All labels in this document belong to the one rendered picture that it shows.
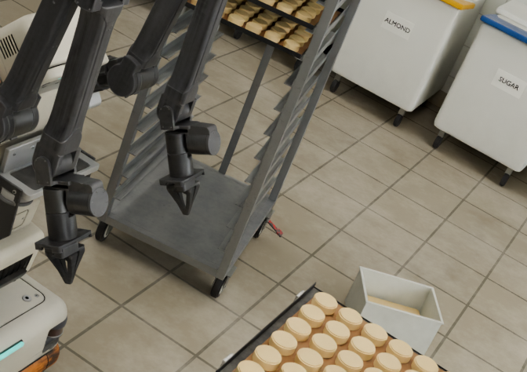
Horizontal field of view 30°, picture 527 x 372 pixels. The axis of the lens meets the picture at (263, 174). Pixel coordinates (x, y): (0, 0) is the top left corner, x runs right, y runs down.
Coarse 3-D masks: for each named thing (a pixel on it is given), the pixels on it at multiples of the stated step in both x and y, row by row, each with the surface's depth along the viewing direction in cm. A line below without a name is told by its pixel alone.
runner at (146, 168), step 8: (160, 152) 366; (152, 160) 360; (160, 160) 362; (144, 168) 353; (152, 168) 355; (136, 176) 346; (144, 176) 348; (128, 184) 340; (120, 192) 333; (128, 192) 335; (120, 200) 330
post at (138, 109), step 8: (136, 96) 313; (144, 96) 312; (136, 104) 314; (136, 112) 315; (136, 120) 316; (128, 128) 318; (128, 136) 319; (128, 144) 321; (120, 152) 322; (120, 160) 324; (120, 168) 325; (112, 176) 327; (120, 176) 327; (112, 184) 328; (112, 192) 329; (112, 200) 332; (104, 216) 334
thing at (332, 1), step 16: (336, 0) 283; (320, 32) 288; (304, 64) 293; (304, 80) 295; (288, 112) 300; (272, 144) 306; (272, 160) 308; (256, 176) 311; (256, 192) 314; (240, 224) 320; (240, 240) 325; (224, 256) 326; (224, 272) 329
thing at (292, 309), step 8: (312, 288) 199; (304, 296) 195; (312, 296) 196; (296, 304) 192; (304, 304) 193; (288, 312) 189; (272, 320) 183; (280, 320) 186; (368, 320) 195; (264, 328) 180; (272, 328) 183; (256, 336) 178; (264, 336) 180; (392, 336) 194; (248, 344) 175; (256, 344) 177; (240, 352) 173; (248, 352) 174; (416, 352) 192; (232, 360) 171; (240, 360) 172; (224, 368) 168; (232, 368) 169; (440, 368) 191
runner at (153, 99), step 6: (210, 54) 368; (162, 84) 325; (156, 90) 320; (162, 90) 327; (150, 96) 315; (156, 96) 322; (144, 102) 313; (150, 102) 316; (156, 102) 318; (150, 108) 313
